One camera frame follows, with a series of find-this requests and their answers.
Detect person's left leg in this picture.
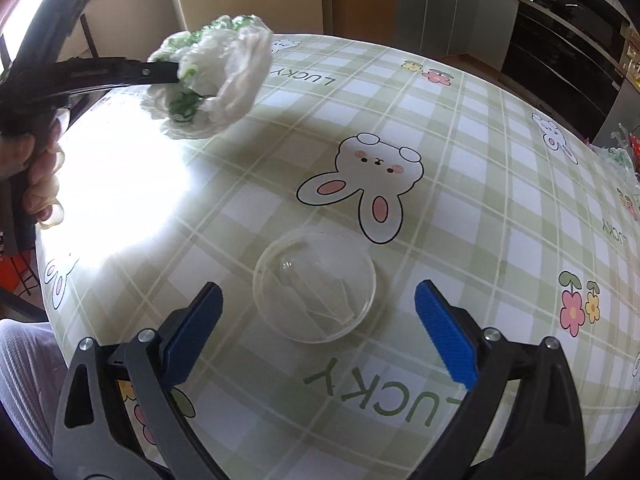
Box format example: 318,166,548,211
0,319,71,466

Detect green checked bunny tablecloth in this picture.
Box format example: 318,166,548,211
35,34,640,480

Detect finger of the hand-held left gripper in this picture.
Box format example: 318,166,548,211
67,57,181,95

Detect black built-in oven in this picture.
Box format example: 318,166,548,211
501,0,632,132

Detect person's left hand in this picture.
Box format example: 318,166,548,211
22,125,67,228

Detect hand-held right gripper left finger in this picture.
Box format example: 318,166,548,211
52,282,224,480

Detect white green plastic bag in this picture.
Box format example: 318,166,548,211
139,12,276,141

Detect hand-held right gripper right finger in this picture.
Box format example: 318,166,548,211
415,280,586,480

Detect pile of white plastic bags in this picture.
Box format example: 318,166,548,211
595,122,640,176

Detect grey kitchen base cabinets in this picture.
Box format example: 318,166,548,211
400,0,521,70

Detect clear round plastic lid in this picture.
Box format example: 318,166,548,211
252,226,387,344

